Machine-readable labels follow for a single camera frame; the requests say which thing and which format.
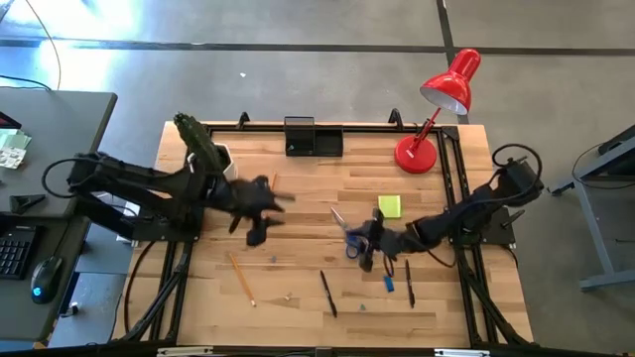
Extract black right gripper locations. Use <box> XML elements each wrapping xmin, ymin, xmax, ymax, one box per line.
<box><xmin>346</xmin><ymin>207</ymin><xmax>417</xmax><ymax>274</ymax></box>

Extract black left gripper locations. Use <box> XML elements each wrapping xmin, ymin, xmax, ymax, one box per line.
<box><xmin>220</xmin><ymin>176</ymin><xmax>298</xmax><ymax>248</ymax></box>

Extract blue handled scissors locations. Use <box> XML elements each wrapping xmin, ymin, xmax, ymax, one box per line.
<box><xmin>329</xmin><ymin>206</ymin><xmax>371</xmax><ymax>261</ymax></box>

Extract black pen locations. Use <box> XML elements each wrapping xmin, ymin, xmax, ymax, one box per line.
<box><xmin>404</xmin><ymin>259</ymin><xmax>417</xmax><ymax>309</ymax></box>
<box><xmin>318</xmin><ymin>269</ymin><xmax>339</xmax><ymax>319</ymax></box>

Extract black mesh desk organizer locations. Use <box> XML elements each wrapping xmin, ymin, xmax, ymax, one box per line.
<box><xmin>284</xmin><ymin>116</ymin><xmax>344</xmax><ymax>159</ymax></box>

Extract grey office desk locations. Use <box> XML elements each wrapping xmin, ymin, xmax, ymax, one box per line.
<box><xmin>0</xmin><ymin>87</ymin><xmax>119</xmax><ymax>343</ymax></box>

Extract green sticky note pad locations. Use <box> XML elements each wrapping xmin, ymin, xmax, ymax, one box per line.
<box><xmin>377</xmin><ymin>194</ymin><xmax>402</xmax><ymax>219</ymax></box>

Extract white hexagonal plant pot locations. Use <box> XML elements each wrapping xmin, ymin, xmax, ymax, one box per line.
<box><xmin>187</xmin><ymin>142</ymin><xmax>239</xmax><ymax>182</ymax></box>

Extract red desk lamp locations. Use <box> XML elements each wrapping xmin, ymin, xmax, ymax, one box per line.
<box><xmin>394</xmin><ymin>48</ymin><xmax>482</xmax><ymax>176</ymax></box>

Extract green cactus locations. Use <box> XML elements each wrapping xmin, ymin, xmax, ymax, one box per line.
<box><xmin>173</xmin><ymin>112</ymin><xmax>222</xmax><ymax>175</ymax></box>

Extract grey side table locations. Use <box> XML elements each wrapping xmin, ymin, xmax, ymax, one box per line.
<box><xmin>548</xmin><ymin>123</ymin><xmax>635</xmax><ymax>292</ymax></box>

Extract black computer mouse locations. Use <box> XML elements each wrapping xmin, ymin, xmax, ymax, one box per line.
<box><xmin>30</xmin><ymin>255</ymin><xmax>64</xmax><ymax>305</ymax></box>

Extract black wedge shaped object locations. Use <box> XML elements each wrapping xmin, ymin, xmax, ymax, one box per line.
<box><xmin>9</xmin><ymin>193</ymin><xmax>47</xmax><ymax>215</ymax></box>

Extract black keyboard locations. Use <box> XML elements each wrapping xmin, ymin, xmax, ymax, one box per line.
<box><xmin>0</xmin><ymin>225</ymin><xmax>38</xmax><ymax>280</ymax></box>

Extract pale paper sheets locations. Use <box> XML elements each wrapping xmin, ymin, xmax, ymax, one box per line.
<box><xmin>0</xmin><ymin>128</ymin><xmax>33</xmax><ymax>171</ymax></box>

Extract black flat device corner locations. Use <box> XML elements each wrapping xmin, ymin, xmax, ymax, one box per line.
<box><xmin>0</xmin><ymin>111</ymin><xmax>24</xmax><ymax>131</ymax></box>

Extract silver metal bracket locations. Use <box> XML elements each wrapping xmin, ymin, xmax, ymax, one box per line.
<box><xmin>156</xmin><ymin>346</ymin><xmax>214</xmax><ymax>357</ymax></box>
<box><xmin>435</xmin><ymin>348</ymin><xmax>491</xmax><ymax>357</ymax></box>

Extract thick black cable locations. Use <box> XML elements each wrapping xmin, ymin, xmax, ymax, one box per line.
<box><xmin>123</xmin><ymin>240</ymin><xmax>158</xmax><ymax>334</ymax></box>

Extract thin black floor cable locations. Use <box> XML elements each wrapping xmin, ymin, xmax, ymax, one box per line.
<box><xmin>0</xmin><ymin>0</ymin><xmax>63</xmax><ymax>93</ymax></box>

